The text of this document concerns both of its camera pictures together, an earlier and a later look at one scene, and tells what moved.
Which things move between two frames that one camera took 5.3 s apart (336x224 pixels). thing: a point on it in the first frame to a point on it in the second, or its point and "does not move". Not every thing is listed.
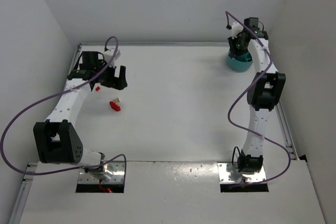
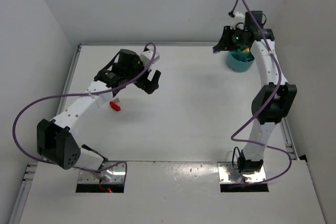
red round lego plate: (114, 106) does not move
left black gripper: (111, 80) to (146, 83)
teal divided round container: (240, 63) does not move
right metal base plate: (227, 173) does not move
